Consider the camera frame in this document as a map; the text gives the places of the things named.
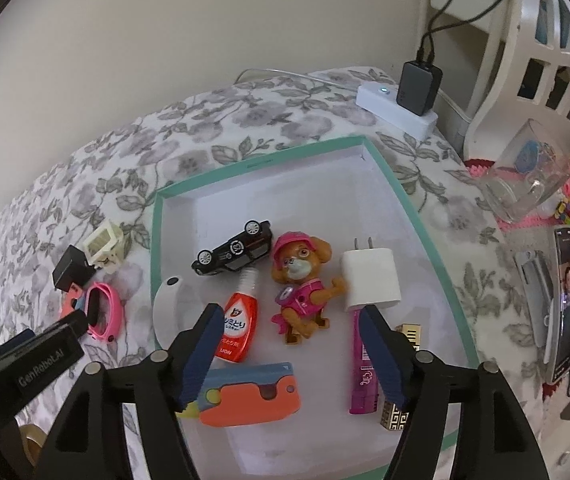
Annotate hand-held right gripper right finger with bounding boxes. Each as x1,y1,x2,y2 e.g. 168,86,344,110
357,305,550,480

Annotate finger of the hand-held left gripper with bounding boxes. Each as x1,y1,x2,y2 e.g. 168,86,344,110
32,310,88,343
0,329,36,362

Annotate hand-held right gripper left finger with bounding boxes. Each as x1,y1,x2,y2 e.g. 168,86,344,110
32,302,226,480

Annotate orange blue toy knife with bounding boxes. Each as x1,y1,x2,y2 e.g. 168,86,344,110
59,282,88,321
175,361,302,428

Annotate magenta tube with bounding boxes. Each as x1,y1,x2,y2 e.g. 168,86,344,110
349,310,380,416

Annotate red stain remover bottle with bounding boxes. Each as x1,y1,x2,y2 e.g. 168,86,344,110
213,266,260,363

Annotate white round case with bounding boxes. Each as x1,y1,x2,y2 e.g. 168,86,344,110
152,274,200,351

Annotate pink dog figure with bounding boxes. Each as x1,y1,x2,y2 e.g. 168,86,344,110
270,230,348,346

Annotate teal shallow box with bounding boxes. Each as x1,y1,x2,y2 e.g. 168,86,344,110
152,135,480,480

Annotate gold patterned lighter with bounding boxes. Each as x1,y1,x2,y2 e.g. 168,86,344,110
379,324,422,433

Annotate black power adapter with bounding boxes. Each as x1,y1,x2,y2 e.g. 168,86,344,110
52,245,96,292

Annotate tape roll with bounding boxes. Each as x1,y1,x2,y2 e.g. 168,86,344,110
17,422,48,466

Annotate white charger plug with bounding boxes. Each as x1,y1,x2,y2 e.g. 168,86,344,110
340,236,402,313

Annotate cream plastic toy piece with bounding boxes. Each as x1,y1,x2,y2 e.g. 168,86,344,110
83,221,126,275

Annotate black toy car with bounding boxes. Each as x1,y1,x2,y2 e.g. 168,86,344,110
191,219,273,277

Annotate silver metal holder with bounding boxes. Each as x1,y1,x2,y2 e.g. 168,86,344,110
514,250,556,365

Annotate floral printed blanket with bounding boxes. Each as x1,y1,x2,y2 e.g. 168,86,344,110
0,65,540,480

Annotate packaged item with photo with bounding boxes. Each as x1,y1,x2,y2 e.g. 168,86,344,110
550,226,570,383

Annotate clear glass cup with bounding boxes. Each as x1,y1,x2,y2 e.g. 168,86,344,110
482,119,570,223

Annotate white power strip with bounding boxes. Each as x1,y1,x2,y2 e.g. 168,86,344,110
356,81,439,142

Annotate black plugged charger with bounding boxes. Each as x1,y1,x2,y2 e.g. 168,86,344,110
396,60,442,117

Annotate white plastic rack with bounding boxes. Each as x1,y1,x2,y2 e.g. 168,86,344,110
462,0,570,158

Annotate black cable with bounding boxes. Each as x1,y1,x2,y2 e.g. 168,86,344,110
429,0,516,65
416,0,470,63

